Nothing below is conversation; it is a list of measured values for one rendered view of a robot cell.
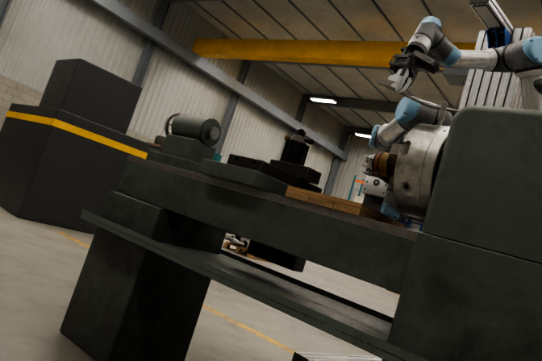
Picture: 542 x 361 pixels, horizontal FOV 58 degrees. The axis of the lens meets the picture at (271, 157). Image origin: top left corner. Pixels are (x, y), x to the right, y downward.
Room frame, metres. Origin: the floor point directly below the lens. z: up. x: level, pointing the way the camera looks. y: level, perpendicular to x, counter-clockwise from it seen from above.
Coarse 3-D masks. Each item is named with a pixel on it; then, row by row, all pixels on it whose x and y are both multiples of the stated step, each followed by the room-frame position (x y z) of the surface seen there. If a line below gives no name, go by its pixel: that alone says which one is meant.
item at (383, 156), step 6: (378, 156) 1.68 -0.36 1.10; (384, 156) 1.66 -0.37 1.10; (372, 162) 1.69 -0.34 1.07; (378, 162) 1.68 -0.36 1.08; (384, 162) 1.65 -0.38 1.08; (372, 168) 1.70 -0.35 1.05; (378, 168) 1.67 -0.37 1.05; (384, 168) 1.66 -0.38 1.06; (390, 168) 1.65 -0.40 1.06; (384, 174) 1.67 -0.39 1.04; (390, 174) 1.67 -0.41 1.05
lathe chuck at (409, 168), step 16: (416, 128) 1.53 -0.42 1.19; (432, 128) 1.51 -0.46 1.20; (416, 144) 1.48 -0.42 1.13; (400, 160) 1.49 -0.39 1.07; (416, 160) 1.46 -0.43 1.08; (400, 176) 1.50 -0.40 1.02; (416, 176) 1.46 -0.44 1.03; (400, 192) 1.52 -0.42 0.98; (416, 192) 1.48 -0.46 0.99; (400, 208) 1.57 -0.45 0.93; (416, 208) 1.52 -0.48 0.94
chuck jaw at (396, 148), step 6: (396, 144) 1.54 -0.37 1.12; (402, 144) 1.51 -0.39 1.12; (408, 144) 1.50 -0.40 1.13; (390, 150) 1.55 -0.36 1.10; (396, 150) 1.53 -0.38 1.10; (402, 150) 1.50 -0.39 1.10; (408, 150) 1.49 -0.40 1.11; (390, 156) 1.59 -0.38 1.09; (396, 156) 1.54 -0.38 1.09; (390, 162) 1.61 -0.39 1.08
